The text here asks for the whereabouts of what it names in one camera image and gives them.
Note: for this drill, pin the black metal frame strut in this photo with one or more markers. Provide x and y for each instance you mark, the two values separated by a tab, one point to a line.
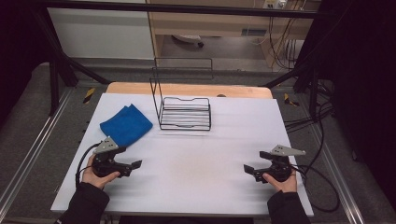
313	87
54	81

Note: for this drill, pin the white chair base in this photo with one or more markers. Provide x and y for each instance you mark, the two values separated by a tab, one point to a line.
188	38

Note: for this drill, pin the dark curtain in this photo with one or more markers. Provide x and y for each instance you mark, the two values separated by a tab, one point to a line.
367	77
18	56

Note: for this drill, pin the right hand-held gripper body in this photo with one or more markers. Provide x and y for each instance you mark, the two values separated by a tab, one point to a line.
280	169

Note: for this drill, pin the black metal crossbar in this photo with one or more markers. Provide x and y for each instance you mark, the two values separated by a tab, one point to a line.
186	8

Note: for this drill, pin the white foam board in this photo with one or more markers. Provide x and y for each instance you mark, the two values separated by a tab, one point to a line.
193	161

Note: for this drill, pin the person's right hand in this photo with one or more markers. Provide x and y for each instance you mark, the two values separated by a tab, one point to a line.
285	185

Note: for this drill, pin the white power strip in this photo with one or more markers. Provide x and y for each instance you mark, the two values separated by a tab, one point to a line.
275	3

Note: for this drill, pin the blue cloth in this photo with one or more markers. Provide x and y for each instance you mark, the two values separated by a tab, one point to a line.
126	126

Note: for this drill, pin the wooden desk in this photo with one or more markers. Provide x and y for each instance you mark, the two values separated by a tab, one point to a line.
218	23

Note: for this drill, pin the wooden table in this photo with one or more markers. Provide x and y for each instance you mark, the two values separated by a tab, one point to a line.
186	89

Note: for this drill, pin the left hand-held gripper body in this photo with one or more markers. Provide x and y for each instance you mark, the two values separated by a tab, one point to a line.
106	146

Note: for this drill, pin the white cabinet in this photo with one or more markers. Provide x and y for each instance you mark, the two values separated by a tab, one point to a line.
99	34

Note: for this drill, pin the aluminium rail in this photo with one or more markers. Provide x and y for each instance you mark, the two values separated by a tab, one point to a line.
339	183
34	149

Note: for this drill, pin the person's left hand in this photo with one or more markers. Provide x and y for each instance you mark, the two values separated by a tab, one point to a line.
93	180

